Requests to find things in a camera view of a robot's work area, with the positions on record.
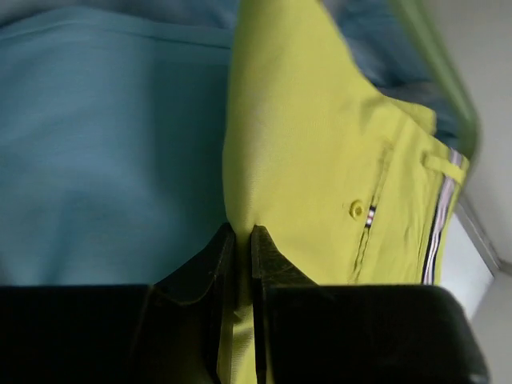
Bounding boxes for light blue cloth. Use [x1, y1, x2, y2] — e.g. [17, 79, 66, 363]
[1, 7, 232, 286]

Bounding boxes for green suitcase blue lining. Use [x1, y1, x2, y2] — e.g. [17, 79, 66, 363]
[323, 1, 480, 162]

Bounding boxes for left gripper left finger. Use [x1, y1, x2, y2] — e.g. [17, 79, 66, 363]
[1, 224, 234, 383]

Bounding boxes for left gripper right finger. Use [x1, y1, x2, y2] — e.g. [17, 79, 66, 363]
[250, 226, 490, 384]

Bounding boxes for yellow shorts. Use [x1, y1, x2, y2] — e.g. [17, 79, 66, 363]
[222, 1, 469, 383]

